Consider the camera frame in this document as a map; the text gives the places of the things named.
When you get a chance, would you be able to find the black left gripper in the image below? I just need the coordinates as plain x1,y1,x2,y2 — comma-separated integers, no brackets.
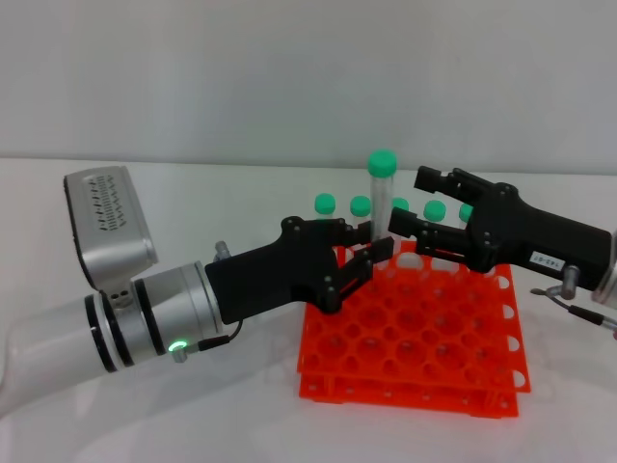
203,216,395,325

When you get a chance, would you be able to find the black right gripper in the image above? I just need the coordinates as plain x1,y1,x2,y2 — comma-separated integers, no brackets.
388,165,613,291

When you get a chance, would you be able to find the orange plastic test tube rack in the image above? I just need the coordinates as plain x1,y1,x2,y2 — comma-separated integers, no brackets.
296,238,533,419

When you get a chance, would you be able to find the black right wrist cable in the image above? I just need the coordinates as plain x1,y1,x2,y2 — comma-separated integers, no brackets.
529,284,617,341

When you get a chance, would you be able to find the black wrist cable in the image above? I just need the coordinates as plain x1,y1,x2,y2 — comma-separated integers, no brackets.
529,284,617,341
185,319,243,351

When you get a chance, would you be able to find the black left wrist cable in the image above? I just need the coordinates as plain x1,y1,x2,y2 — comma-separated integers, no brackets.
185,319,243,351

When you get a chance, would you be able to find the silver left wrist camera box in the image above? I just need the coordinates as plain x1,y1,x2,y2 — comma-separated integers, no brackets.
63,165,160,293

